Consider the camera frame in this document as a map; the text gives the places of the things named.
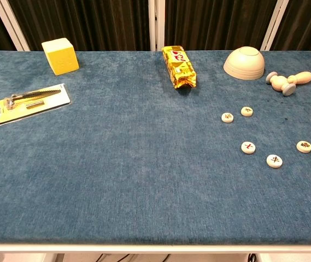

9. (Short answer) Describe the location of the dark pleated curtain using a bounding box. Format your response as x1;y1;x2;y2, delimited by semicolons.
0;0;311;54

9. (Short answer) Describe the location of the beige upturned bowl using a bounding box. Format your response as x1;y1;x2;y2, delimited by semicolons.
223;46;266;81

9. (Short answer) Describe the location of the yellow foil snack packet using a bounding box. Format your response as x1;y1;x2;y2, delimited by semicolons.
161;45;198;90

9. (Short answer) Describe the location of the wooden roller massager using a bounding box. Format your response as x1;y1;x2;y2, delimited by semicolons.
265;71;311;97

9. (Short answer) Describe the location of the yellow cube box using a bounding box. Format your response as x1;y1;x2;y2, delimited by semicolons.
41;38;80;76

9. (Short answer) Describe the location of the saw blade blister pack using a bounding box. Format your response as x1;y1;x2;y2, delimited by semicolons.
0;83;72;129

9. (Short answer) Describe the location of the white frame post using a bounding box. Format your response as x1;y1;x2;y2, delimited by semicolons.
0;0;31;52
260;0;290;51
148;0;167;52

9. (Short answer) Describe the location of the blue velvet table cover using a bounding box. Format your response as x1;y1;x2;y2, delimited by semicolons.
0;50;311;246

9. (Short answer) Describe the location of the white table frame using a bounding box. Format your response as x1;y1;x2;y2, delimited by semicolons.
0;243;311;262

